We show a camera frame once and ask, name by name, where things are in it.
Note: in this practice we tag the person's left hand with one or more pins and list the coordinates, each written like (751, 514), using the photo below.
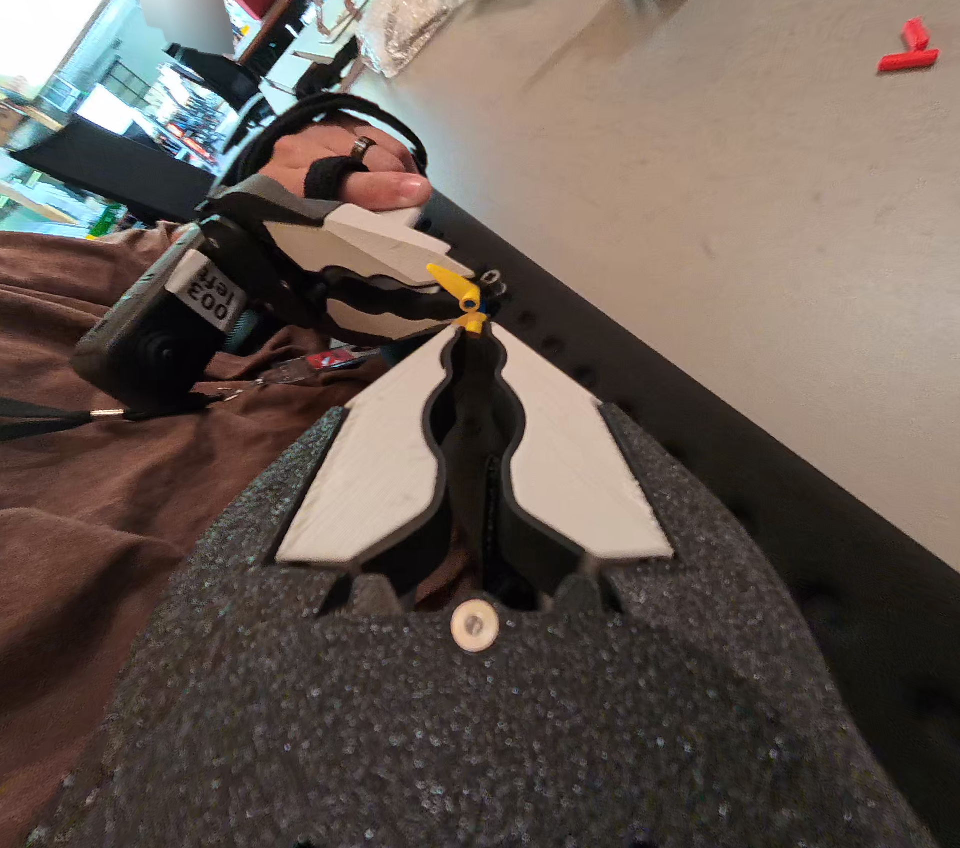
(300, 157)

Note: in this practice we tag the brown shirt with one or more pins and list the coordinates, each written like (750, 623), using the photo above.
(90, 525)

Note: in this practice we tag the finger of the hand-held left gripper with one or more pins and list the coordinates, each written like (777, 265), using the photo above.
(360, 251)
(375, 323)

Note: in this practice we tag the yellow cone piece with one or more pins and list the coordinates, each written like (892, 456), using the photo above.
(457, 285)
(472, 323)

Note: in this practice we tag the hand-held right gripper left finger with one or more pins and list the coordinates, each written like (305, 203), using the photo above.
(367, 480)

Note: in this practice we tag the dark wooden table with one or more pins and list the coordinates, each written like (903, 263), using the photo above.
(277, 15)

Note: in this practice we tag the clear badge holder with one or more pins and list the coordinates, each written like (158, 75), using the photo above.
(315, 365)

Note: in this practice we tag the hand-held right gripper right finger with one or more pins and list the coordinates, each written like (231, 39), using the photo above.
(585, 480)

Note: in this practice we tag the small red pin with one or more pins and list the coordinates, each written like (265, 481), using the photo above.
(907, 61)
(915, 34)

